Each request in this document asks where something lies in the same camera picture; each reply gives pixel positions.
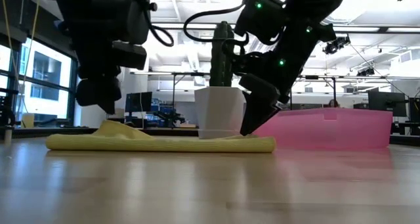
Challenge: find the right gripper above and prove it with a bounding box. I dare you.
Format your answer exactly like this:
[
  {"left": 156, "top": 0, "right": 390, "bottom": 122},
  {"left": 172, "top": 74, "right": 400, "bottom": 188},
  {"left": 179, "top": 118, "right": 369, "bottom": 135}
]
[{"left": 229, "top": 45, "right": 313, "bottom": 137}]

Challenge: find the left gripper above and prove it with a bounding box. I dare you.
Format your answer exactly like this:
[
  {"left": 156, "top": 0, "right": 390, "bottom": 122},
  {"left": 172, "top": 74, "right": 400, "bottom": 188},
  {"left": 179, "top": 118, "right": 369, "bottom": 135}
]
[{"left": 70, "top": 41, "right": 123, "bottom": 116}]

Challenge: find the yellow microfiber towel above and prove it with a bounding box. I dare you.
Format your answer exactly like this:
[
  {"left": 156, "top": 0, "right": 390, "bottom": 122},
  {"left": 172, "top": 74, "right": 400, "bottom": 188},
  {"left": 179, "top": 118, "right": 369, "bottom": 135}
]
[{"left": 45, "top": 119, "right": 277, "bottom": 154}]

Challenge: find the pink plastic basket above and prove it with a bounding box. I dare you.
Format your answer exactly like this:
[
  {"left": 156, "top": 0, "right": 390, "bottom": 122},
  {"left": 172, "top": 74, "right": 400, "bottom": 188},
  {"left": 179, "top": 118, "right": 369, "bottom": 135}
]
[{"left": 253, "top": 107, "right": 394, "bottom": 150}]

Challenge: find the white plant pot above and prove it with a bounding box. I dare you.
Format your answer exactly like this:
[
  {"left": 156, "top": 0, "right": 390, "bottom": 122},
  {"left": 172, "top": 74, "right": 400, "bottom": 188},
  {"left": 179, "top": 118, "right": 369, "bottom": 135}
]
[{"left": 194, "top": 87, "right": 247, "bottom": 141}]

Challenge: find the black computer monitor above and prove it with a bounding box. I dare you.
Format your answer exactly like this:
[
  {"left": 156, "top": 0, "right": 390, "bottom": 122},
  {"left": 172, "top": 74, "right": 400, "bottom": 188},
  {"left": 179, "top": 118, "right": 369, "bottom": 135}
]
[
  {"left": 367, "top": 91, "right": 408, "bottom": 118},
  {"left": 125, "top": 91, "right": 154, "bottom": 114}
]

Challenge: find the green cactus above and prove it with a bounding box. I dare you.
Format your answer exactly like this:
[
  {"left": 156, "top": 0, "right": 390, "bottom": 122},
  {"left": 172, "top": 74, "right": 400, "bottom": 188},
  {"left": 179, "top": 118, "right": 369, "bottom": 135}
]
[{"left": 209, "top": 20, "right": 236, "bottom": 88}]

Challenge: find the pale yellow box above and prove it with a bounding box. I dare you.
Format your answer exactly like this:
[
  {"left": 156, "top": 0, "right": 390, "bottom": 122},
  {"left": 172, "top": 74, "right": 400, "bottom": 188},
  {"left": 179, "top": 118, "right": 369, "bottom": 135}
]
[{"left": 21, "top": 113, "right": 35, "bottom": 129}]

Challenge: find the black ceiling spotlight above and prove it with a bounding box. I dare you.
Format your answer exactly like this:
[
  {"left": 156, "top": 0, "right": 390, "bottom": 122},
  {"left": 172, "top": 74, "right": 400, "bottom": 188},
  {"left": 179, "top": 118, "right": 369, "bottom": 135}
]
[
  {"left": 356, "top": 67, "right": 377, "bottom": 78},
  {"left": 322, "top": 35, "right": 351, "bottom": 56}
]

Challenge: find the black window frame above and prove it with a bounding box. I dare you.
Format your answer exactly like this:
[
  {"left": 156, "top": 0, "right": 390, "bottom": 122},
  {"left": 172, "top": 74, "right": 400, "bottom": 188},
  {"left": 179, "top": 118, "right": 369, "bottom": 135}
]
[{"left": 0, "top": 36, "right": 79, "bottom": 128}]

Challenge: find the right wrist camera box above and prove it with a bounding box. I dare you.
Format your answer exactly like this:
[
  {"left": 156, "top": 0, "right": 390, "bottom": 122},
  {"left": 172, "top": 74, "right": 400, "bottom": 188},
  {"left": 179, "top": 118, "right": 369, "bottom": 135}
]
[{"left": 238, "top": 73, "right": 282, "bottom": 104}]

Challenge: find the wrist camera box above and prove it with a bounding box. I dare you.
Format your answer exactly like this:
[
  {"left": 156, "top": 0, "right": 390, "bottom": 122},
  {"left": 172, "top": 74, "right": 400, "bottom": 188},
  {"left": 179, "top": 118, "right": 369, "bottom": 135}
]
[
  {"left": 111, "top": 41, "right": 148, "bottom": 71},
  {"left": 238, "top": 73, "right": 282, "bottom": 104}
]

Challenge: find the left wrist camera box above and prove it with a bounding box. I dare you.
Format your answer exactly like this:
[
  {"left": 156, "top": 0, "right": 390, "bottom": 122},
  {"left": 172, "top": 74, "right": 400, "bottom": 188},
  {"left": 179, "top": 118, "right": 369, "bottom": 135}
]
[{"left": 111, "top": 41, "right": 148, "bottom": 71}]

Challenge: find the black metal workstation frame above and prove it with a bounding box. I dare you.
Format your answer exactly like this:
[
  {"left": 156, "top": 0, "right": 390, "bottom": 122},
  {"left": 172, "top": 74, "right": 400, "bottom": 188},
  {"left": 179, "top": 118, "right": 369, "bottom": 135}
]
[
  {"left": 130, "top": 71, "right": 211, "bottom": 120},
  {"left": 288, "top": 74, "right": 338, "bottom": 112}
]

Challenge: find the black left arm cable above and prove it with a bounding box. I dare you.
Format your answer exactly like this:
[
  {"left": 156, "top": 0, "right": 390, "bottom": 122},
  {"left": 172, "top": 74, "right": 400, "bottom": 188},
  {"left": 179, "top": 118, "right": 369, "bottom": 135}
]
[{"left": 146, "top": 0, "right": 175, "bottom": 48}]

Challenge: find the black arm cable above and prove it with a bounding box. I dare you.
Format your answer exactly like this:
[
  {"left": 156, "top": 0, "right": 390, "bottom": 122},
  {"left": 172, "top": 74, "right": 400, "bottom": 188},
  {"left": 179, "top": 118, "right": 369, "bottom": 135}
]
[
  {"left": 146, "top": 0, "right": 175, "bottom": 48},
  {"left": 182, "top": 0, "right": 250, "bottom": 59}
]

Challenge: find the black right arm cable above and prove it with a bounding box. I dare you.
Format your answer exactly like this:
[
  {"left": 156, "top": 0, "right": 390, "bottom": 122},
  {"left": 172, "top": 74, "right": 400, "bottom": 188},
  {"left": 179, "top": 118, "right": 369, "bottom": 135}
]
[{"left": 182, "top": 0, "right": 250, "bottom": 59}]

